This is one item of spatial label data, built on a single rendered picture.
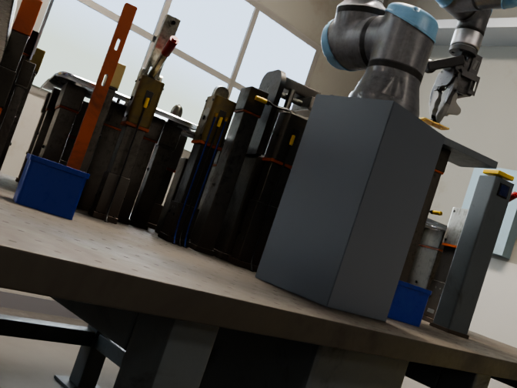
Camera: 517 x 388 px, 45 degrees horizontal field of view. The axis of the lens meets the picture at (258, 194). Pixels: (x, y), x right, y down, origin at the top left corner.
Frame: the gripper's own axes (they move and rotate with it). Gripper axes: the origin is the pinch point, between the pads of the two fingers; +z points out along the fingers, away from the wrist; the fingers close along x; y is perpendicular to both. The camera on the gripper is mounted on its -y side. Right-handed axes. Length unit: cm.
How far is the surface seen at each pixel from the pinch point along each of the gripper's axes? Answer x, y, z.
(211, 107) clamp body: 8, -55, 18
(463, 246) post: 2.9, 23.0, 28.4
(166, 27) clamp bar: 11, -71, 3
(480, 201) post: 2.0, 23.1, 15.2
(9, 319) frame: 91, -79, 99
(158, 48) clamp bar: 12, -71, 9
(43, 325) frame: 96, -67, 99
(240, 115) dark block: 7, -48, 17
